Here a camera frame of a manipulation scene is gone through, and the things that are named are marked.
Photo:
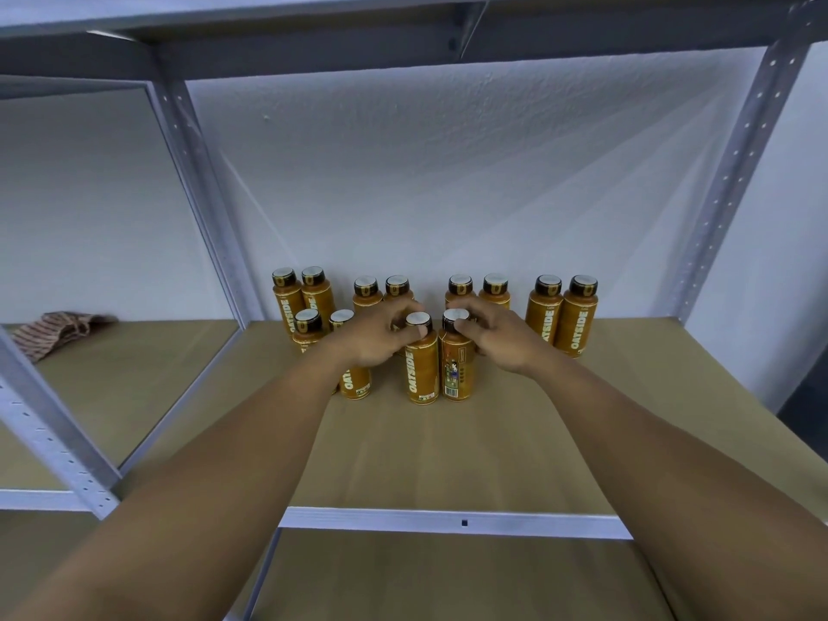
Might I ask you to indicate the group of orange Oatside bottles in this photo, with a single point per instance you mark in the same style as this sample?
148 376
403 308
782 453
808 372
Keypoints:
556 317

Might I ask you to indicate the striped red cloth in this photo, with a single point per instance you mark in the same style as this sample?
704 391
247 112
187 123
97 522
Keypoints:
52 332

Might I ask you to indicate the person's left forearm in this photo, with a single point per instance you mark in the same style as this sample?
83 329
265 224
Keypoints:
168 511

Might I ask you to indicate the person's right forearm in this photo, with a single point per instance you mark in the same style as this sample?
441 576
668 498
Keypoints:
686 485

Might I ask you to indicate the person's right hand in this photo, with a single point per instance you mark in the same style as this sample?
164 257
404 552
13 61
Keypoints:
507 336

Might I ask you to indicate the person's left hand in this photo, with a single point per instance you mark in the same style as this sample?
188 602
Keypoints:
362 336

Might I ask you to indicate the orange bottle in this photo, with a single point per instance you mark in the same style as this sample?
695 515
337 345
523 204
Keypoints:
457 371
422 375

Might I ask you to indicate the white metal shelving rack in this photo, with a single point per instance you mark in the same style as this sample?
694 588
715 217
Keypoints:
518 433

